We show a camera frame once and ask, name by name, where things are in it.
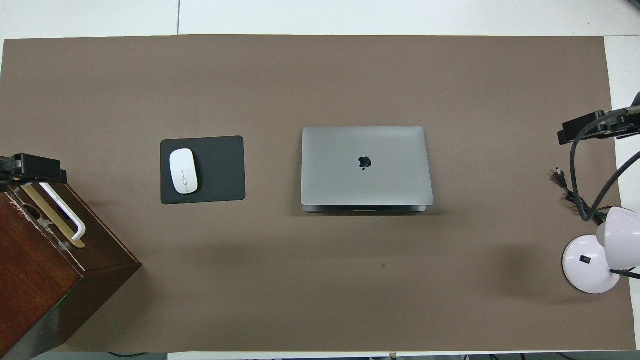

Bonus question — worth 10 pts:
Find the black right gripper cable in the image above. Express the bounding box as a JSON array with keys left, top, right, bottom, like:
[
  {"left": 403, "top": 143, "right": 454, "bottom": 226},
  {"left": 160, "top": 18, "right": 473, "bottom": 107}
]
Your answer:
[{"left": 570, "top": 106, "right": 640, "bottom": 224}]

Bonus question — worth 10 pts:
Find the gold handle plate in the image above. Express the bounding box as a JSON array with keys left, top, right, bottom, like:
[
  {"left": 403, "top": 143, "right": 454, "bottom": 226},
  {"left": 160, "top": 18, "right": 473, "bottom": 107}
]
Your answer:
[{"left": 22, "top": 184, "right": 86, "bottom": 250}]

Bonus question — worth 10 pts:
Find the black lamp power cable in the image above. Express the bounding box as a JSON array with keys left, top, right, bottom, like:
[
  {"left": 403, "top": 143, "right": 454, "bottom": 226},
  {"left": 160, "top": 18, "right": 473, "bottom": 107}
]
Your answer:
[{"left": 552, "top": 168, "right": 609, "bottom": 224}]

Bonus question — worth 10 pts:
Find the white desk lamp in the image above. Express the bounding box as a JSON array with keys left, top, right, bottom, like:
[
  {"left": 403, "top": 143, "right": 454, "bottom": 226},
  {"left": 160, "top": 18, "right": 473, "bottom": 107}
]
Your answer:
[{"left": 562, "top": 206, "right": 640, "bottom": 295}]

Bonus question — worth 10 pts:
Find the grey apple laptop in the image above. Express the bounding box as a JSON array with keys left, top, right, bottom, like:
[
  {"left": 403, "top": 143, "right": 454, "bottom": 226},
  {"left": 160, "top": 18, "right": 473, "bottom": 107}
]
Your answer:
[{"left": 300, "top": 126, "right": 434, "bottom": 214}]

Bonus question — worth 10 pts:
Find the white box handle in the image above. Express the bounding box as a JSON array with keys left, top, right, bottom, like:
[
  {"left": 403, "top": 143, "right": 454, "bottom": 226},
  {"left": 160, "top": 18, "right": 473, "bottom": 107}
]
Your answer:
[{"left": 38, "top": 182, "right": 87, "bottom": 241}]

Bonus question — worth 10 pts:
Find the black mouse pad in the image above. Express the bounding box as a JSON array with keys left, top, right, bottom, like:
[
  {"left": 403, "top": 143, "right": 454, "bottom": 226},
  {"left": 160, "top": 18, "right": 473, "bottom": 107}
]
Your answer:
[{"left": 160, "top": 135, "right": 247, "bottom": 205}]

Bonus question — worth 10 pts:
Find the brown table mat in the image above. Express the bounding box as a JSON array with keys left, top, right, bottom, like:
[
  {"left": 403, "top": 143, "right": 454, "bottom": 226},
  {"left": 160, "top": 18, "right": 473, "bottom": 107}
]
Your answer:
[{"left": 0, "top": 34, "right": 624, "bottom": 354}]

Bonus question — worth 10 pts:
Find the dark brown wooden box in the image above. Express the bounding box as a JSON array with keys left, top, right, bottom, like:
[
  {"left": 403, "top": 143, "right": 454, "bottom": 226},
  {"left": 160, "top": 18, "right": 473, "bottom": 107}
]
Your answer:
[{"left": 0, "top": 181, "right": 143, "bottom": 360}]

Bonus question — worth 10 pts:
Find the white computer mouse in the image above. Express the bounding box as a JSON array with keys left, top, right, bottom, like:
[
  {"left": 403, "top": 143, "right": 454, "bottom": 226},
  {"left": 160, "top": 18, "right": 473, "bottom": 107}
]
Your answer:
[{"left": 169, "top": 148, "right": 199, "bottom": 195}]

